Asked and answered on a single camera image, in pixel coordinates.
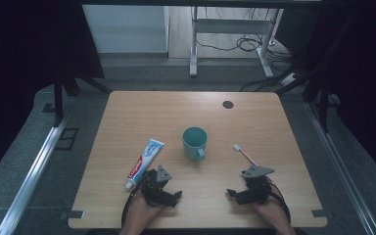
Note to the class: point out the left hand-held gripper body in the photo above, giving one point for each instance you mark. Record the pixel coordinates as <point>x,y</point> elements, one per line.
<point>151,189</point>

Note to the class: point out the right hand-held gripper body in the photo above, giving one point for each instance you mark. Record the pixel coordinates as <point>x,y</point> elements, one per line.
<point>258,186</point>

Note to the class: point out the white blue toothpaste tube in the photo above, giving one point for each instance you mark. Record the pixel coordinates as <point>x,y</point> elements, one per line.
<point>145,160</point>

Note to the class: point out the pink white toothbrush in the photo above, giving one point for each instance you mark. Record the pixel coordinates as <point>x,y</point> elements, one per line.
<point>246,156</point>

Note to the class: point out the teal cup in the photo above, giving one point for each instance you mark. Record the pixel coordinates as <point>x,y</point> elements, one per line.
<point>192,153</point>

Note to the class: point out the person's left hand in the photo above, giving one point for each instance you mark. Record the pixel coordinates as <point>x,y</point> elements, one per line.
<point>142,213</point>

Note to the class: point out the person's right hand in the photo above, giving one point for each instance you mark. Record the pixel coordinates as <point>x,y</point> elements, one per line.
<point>271,210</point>

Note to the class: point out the black round table grommet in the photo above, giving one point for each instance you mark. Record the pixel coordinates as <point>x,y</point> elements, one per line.
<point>228,104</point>

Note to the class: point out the black metal stand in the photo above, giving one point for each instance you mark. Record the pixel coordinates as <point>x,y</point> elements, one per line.
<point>58,101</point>
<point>323,107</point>

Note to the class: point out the white power strip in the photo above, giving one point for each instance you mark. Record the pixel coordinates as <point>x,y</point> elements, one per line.
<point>289,79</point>

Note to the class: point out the dark curtain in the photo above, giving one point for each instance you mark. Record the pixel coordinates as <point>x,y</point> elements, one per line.
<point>362,65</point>
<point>23,49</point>

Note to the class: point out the white cabinet panel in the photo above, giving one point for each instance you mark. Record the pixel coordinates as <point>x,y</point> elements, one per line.
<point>124,29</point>

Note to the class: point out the black overhead beam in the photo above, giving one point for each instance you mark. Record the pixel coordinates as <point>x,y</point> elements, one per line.
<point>202,2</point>

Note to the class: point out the aluminium floor rail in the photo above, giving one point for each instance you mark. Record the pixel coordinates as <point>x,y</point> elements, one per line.
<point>342,169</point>
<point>29,186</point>

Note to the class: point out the white metal desk frame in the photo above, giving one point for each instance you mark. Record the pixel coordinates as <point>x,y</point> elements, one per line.
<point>194,49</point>

